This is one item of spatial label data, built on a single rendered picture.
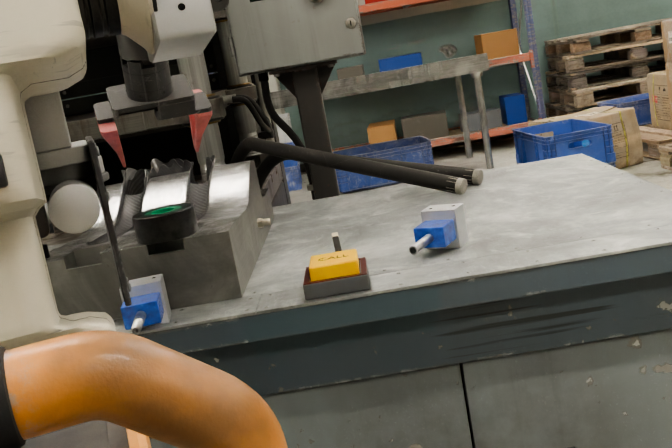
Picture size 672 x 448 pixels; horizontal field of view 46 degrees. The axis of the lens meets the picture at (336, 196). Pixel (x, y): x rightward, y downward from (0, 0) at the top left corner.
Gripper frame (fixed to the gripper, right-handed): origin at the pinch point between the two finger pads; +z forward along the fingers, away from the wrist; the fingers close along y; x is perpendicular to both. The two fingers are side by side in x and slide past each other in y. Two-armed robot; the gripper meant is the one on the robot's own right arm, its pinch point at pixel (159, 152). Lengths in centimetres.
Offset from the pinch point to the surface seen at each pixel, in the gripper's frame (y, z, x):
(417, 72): -181, 151, -277
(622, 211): -59, 10, 24
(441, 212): -33.6, 7.5, 17.3
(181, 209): -0.5, 3.3, 9.2
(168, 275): 2.9, 10.5, 12.8
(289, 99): -109, 162, -294
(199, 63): -18, 19, -64
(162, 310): 4.9, 9.8, 19.7
